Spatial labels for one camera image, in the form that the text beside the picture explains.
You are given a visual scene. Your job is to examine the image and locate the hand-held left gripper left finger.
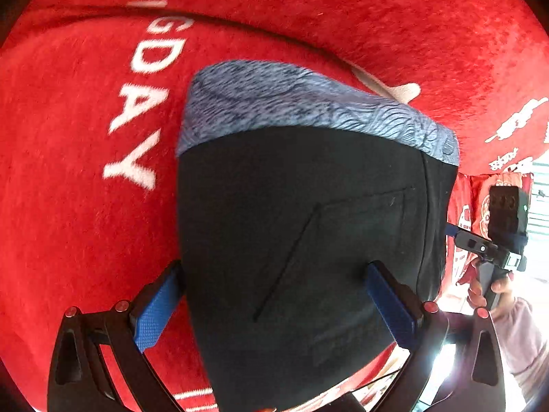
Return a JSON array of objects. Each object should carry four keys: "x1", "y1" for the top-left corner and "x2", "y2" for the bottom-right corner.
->
[{"x1": 46, "y1": 261, "x2": 186, "y2": 412}]

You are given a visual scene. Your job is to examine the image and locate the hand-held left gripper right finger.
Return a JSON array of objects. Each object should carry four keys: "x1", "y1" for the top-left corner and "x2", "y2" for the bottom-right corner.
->
[{"x1": 365, "y1": 261, "x2": 517, "y2": 412}]

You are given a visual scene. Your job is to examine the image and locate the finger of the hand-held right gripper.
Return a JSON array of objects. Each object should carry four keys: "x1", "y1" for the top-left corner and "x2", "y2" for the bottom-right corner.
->
[{"x1": 445, "y1": 222, "x2": 499, "y2": 263}]

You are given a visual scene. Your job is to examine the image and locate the black pants with blue waistband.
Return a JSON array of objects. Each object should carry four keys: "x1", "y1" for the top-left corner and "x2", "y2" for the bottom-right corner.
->
[{"x1": 175, "y1": 60, "x2": 460, "y2": 412}]

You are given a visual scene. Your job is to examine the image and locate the person's right forearm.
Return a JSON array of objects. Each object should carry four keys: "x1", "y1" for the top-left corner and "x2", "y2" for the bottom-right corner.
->
[{"x1": 493, "y1": 296, "x2": 549, "y2": 398}]

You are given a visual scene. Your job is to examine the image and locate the person's right hand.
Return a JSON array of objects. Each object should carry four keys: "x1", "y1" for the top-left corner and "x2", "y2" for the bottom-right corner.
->
[{"x1": 467, "y1": 261, "x2": 516, "y2": 320}]

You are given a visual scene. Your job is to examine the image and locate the red printed cloth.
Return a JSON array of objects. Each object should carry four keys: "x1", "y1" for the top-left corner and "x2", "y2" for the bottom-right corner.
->
[{"x1": 437, "y1": 172, "x2": 535, "y2": 310}]

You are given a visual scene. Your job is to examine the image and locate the red printed blanket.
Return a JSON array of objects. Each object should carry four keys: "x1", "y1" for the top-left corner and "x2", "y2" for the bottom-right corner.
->
[{"x1": 0, "y1": 0, "x2": 549, "y2": 412}]

